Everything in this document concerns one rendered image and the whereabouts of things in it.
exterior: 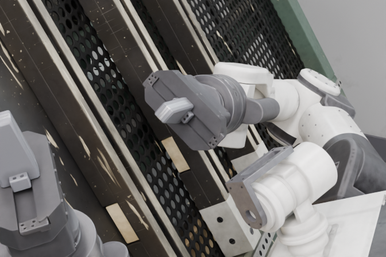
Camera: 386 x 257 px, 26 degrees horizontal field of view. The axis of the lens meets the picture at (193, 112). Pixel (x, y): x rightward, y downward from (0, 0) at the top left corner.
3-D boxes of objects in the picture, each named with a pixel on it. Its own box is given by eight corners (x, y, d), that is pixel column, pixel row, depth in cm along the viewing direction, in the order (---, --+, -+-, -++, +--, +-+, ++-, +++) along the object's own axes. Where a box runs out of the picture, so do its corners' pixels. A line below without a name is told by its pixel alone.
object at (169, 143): (178, 173, 174) (190, 168, 173) (160, 140, 173) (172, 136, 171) (183, 167, 177) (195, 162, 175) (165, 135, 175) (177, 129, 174)
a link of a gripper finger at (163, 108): (155, 122, 101) (174, 119, 107) (172, 103, 100) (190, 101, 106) (146, 113, 101) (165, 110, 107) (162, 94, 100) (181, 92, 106)
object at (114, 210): (127, 244, 150) (139, 240, 149) (104, 207, 149) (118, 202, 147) (133, 235, 153) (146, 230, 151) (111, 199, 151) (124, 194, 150)
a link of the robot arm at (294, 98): (253, 65, 134) (294, 66, 151) (222, 118, 137) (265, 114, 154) (306, 100, 130) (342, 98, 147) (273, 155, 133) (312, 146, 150)
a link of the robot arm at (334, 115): (352, 90, 150) (392, 137, 129) (315, 149, 154) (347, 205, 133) (298, 62, 147) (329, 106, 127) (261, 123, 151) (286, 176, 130)
